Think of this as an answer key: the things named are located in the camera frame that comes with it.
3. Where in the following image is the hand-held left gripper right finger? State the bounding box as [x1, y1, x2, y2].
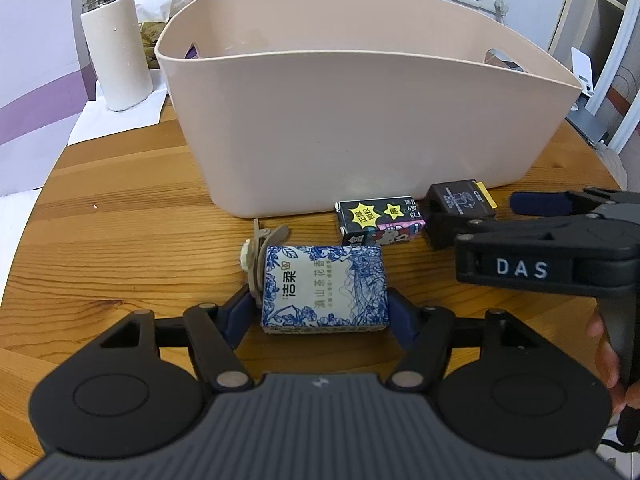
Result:
[387, 287, 553, 394]

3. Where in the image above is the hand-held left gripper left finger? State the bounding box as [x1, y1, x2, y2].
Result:
[88, 285, 266, 394]

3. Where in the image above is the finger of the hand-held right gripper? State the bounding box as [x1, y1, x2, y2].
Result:
[424, 199, 592, 252]
[509, 187, 640, 223]

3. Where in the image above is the black box with yellow edge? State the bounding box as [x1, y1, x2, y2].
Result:
[426, 178, 498, 220]

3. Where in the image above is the blue floral tissue pack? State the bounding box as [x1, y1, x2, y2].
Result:
[260, 244, 391, 336]

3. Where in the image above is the person's right hand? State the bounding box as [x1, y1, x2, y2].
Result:
[587, 309, 640, 415]

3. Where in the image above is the beige hair clip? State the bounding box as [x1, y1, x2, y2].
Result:
[238, 218, 291, 304]

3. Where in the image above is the small black card box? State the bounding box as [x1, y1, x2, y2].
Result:
[334, 196, 426, 247]

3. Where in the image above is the grey flat device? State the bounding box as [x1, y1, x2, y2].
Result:
[564, 102, 618, 148]

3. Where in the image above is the beige plastic storage basket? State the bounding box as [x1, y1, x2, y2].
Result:
[154, 0, 585, 219]

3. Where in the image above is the white paper sheet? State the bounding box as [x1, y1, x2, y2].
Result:
[66, 67, 170, 149]

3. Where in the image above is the white thermos bottle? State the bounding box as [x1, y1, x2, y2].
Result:
[80, 0, 153, 112]

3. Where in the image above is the yellow snack packet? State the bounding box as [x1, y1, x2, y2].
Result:
[138, 20, 168, 69]

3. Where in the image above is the white shelf frame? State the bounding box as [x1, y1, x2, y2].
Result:
[582, 0, 640, 153]

